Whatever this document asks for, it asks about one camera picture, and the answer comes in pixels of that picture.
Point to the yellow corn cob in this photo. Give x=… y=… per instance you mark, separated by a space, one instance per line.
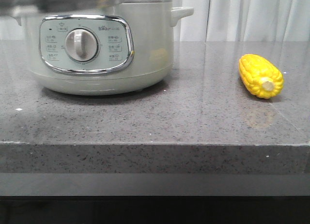
x=260 y=77

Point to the glass lid with steel rim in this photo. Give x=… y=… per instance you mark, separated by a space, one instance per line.
x=17 y=8

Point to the pale green electric cooking pot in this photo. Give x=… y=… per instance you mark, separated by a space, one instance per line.
x=103 y=51

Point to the white curtain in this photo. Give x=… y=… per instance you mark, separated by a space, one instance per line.
x=245 y=20

